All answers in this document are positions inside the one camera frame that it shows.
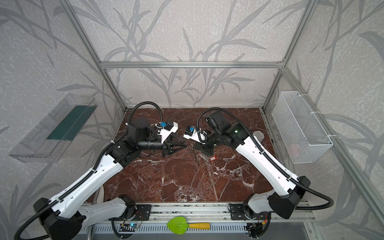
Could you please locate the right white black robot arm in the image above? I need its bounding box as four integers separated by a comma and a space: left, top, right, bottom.
184, 108, 311, 220

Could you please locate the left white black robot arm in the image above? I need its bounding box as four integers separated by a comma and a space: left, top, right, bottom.
34, 119, 186, 240

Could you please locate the small grey metal cup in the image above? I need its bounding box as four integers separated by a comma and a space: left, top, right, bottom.
253, 131, 265, 143

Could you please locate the green yellow toy shovel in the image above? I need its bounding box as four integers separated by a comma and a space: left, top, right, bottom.
167, 216, 211, 235

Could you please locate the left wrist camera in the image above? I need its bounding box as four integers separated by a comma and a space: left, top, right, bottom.
155, 120, 179, 144

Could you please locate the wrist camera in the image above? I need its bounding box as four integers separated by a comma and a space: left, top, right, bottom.
183, 126, 208, 145
155, 120, 179, 144

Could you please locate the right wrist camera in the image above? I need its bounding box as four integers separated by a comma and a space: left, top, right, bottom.
183, 126, 208, 145

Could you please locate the aluminium front rail frame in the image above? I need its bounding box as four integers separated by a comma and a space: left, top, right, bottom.
71, 201, 316, 224

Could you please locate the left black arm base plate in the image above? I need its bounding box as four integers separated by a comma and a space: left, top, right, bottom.
122, 204, 152, 222

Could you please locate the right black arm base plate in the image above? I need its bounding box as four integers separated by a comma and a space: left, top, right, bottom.
228, 204, 269, 221

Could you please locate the left black corrugated cable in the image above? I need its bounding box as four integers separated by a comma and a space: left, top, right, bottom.
13, 101, 164, 240

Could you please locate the black corrugated cable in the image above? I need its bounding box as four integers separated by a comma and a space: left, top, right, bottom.
196, 107, 335, 211
13, 101, 164, 240

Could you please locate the white wire mesh basket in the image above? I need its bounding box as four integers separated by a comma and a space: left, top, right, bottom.
272, 91, 333, 164

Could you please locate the left circuit board with wires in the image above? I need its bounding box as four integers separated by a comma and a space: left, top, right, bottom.
118, 212, 144, 233

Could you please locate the circuit board with wires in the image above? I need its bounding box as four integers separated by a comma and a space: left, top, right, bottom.
118, 212, 144, 233
244, 220, 270, 239

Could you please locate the right circuit board with wires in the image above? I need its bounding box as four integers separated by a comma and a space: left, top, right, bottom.
244, 220, 270, 239

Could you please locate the clear plastic wall shelf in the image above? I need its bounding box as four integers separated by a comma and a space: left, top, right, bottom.
9, 94, 98, 163

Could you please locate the right black corrugated cable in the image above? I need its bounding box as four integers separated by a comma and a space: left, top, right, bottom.
196, 107, 335, 211

